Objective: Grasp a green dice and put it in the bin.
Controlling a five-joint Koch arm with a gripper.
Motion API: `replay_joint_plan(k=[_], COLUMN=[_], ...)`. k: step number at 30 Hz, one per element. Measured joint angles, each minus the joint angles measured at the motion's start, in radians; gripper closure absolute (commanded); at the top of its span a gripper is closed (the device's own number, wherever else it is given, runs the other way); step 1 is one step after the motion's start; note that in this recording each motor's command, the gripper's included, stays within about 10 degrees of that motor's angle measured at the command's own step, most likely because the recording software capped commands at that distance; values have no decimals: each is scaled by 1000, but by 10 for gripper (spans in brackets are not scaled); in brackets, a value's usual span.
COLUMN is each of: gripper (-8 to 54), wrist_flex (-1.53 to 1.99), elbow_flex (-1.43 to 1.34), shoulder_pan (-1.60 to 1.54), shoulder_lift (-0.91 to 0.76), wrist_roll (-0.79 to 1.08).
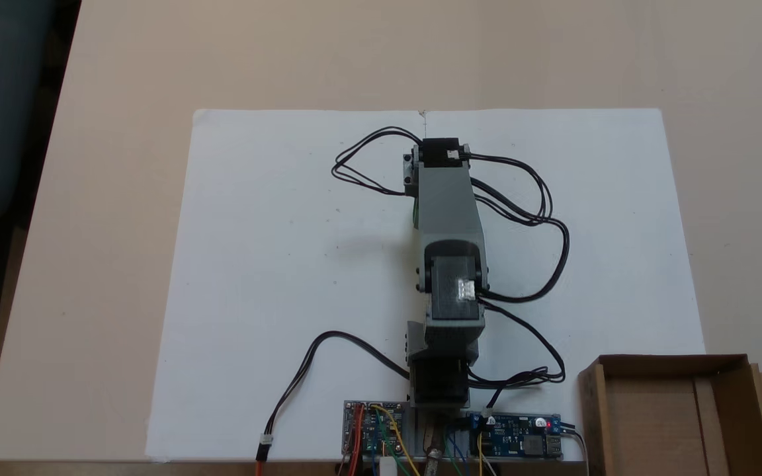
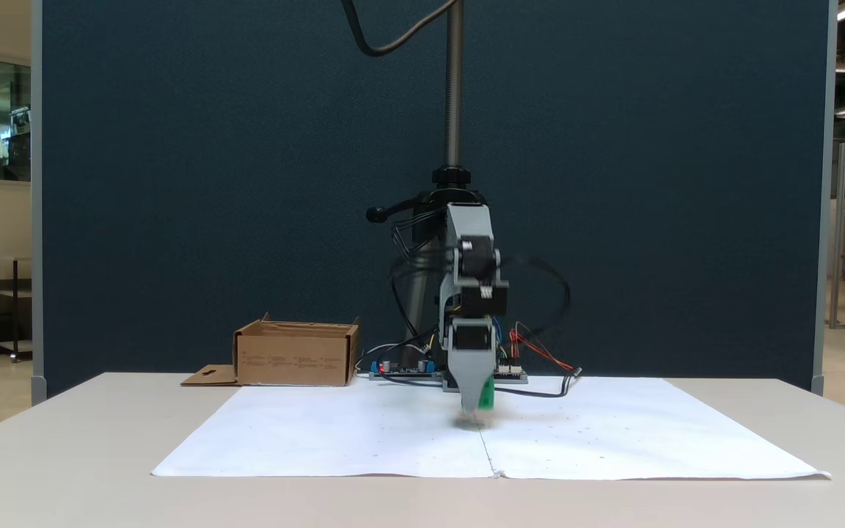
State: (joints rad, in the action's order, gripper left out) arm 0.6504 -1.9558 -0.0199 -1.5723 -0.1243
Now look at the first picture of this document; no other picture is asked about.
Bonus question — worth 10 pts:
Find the white paper sheet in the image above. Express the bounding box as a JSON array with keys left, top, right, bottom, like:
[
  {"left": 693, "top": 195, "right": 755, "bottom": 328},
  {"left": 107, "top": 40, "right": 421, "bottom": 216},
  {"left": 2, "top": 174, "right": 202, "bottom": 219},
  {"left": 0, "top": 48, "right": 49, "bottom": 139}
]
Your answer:
[{"left": 145, "top": 108, "right": 707, "bottom": 463}]

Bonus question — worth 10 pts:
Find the grey motor driver circuit board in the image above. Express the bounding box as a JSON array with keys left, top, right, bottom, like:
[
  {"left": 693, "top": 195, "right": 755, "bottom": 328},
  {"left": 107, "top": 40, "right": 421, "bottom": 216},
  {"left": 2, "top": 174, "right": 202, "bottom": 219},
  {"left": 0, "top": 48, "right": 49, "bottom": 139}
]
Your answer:
[{"left": 343, "top": 400, "right": 409, "bottom": 458}]

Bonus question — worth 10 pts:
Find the metal table clamp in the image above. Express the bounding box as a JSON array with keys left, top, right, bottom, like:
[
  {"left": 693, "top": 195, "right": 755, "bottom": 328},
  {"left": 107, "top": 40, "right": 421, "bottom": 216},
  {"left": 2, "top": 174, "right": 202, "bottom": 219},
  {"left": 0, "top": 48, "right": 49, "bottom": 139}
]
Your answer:
[{"left": 423, "top": 422, "right": 446, "bottom": 476}]

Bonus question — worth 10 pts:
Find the blue power circuit board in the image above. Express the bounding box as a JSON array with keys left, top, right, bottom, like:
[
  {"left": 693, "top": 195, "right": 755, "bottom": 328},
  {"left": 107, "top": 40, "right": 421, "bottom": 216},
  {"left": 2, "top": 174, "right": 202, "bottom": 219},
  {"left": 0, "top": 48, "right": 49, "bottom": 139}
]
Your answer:
[{"left": 467, "top": 413, "right": 564, "bottom": 461}]

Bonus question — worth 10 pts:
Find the brown cardboard box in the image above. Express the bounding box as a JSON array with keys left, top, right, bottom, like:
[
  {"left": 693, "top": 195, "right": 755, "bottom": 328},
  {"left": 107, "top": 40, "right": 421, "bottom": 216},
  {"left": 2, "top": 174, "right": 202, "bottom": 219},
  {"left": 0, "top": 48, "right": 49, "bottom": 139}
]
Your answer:
[{"left": 578, "top": 354, "right": 762, "bottom": 476}]

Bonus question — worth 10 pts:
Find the black gripper motor cable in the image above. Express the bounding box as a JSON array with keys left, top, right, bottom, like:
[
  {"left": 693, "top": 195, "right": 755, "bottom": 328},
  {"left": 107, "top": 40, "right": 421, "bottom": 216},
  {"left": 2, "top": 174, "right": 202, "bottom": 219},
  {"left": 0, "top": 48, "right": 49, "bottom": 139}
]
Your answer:
[{"left": 331, "top": 126, "right": 425, "bottom": 197}]

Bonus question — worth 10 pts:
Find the black wrist motor cable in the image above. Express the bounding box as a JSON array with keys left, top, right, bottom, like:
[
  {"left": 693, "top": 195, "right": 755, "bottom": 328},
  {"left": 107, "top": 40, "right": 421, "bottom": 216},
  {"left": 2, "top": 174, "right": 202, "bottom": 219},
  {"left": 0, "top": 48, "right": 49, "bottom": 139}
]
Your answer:
[{"left": 468, "top": 152, "right": 571, "bottom": 304}]

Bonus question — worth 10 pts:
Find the black elbow motor cable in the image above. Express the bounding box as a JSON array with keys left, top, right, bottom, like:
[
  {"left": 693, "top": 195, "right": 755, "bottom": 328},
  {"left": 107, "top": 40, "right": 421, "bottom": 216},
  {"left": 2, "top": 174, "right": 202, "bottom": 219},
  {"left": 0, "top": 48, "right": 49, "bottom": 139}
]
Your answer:
[{"left": 469, "top": 299, "right": 567, "bottom": 408}]

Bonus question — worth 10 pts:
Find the black cable with white connector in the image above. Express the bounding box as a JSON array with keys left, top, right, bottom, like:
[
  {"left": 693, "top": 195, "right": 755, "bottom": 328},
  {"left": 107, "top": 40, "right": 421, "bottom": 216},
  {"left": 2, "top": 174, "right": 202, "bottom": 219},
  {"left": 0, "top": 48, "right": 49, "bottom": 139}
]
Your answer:
[{"left": 255, "top": 331, "right": 411, "bottom": 476}]

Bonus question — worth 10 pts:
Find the yellow wire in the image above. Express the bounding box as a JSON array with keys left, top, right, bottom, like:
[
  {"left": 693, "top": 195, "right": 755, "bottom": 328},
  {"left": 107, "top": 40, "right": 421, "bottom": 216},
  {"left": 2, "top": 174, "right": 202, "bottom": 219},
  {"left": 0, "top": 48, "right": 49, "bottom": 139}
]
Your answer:
[{"left": 370, "top": 404, "right": 423, "bottom": 476}]

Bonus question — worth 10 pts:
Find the red wire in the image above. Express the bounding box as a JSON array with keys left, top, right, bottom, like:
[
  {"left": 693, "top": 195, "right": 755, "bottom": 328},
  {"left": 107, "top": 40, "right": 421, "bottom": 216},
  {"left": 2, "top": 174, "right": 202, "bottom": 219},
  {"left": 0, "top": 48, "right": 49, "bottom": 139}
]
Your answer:
[{"left": 348, "top": 405, "right": 364, "bottom": 476}]

